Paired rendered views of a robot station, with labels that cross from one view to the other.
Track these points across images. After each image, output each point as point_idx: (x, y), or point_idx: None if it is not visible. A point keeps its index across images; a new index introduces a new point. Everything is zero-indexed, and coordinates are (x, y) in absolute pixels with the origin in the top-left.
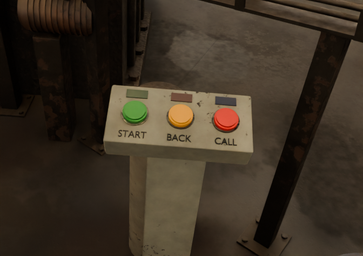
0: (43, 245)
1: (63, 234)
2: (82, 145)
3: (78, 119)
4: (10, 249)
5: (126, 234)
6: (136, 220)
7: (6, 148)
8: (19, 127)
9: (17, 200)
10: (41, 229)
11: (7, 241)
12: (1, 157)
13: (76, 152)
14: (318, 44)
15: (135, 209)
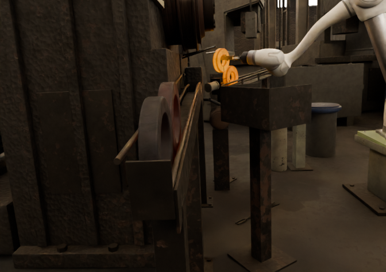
0: (292, 183)
1: (284, 181)
2: (230, 183)
3: (211, 186)
4: (298, 187)
5: (277, 172)
6: (286, 148)
7: (239, 198)
8: (221, 198)
9: (273, 190)
10: (284, 184)
11: (294, 189)
12: (247, 198)
13: (236, 183)
14: (267, 81)
15: (285, 144)
